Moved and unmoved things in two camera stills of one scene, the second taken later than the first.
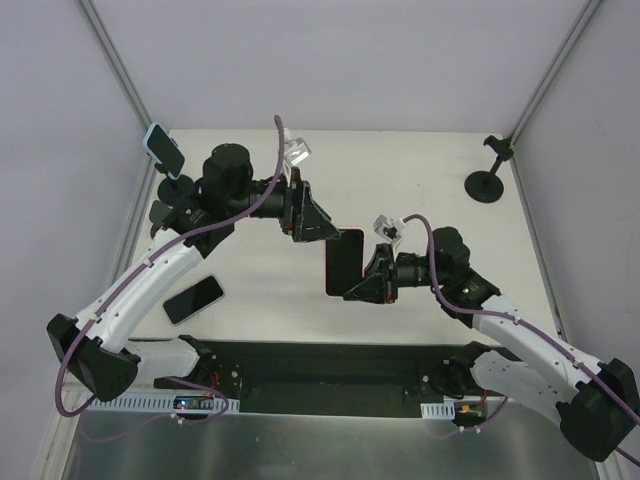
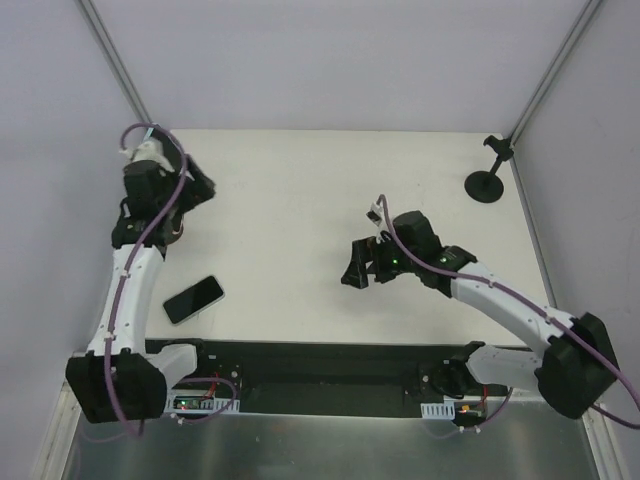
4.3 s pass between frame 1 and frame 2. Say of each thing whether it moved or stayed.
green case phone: stayed
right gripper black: moved
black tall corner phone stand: stayed
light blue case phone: stayed
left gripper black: moved
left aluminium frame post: stayed
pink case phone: moved
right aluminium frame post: stayed
